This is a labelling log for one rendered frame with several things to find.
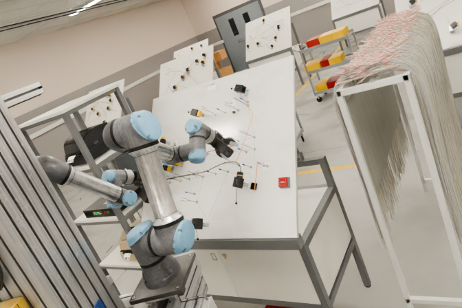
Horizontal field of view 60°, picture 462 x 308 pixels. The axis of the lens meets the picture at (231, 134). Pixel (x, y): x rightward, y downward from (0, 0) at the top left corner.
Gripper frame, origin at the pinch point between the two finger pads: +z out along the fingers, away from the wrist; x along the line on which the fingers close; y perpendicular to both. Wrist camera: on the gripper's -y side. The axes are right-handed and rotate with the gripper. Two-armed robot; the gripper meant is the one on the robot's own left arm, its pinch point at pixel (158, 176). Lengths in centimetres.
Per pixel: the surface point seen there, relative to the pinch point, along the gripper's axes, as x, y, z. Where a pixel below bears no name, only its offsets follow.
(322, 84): 172, -121, 477
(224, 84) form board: 55, 23, 43
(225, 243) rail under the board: -42, 22, 25
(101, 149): 28, -56, -1
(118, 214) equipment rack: -17, -52, 6
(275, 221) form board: -33, 56, 29
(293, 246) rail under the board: -47, 64, 29
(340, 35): 232, -61, 450
